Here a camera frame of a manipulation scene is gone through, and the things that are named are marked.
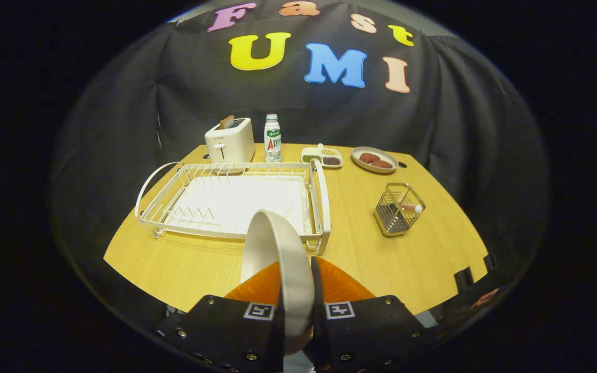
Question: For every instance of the white toaster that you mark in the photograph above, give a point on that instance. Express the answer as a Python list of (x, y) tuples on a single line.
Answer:
[(233, 145)]

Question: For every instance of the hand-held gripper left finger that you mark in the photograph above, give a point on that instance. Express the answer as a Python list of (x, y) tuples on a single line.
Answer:
[(226, 331)]

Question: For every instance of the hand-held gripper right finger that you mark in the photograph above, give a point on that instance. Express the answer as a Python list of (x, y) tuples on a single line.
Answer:
[(318, 311)]

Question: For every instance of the dark red beans pile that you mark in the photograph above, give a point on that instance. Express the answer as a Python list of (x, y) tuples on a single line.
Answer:
[(331, 161)]

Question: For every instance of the white bottle green cap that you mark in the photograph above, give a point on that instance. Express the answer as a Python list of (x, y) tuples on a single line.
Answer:
[(273, 142)]

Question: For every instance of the yellow beans pile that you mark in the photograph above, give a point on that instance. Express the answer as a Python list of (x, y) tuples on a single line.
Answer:
[(330, 152)]

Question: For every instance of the white divided dish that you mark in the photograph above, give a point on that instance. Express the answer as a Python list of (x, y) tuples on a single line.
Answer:
[(321, 155)]

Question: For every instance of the brown meat patty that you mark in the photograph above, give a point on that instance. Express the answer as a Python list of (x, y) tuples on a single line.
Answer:
[(368, 157), (382, 163)]

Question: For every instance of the black backdrop cloth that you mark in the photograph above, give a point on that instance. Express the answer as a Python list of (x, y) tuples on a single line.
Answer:
[(459, 129)]

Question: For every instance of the white drip tray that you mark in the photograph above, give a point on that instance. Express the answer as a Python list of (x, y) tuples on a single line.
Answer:
[(241, 199)]

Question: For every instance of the grey plate with patties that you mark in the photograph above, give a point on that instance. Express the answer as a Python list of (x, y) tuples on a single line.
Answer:
[(363, 165)]

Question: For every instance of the white round plate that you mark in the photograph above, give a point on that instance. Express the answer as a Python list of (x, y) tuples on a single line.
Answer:
[(290, 269)]

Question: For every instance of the toasted bread slice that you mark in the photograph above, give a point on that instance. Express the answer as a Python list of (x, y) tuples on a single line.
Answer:
[(227, 122)]

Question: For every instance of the green beans pile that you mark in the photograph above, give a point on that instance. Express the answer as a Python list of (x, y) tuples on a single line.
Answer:
[(310, 158)]

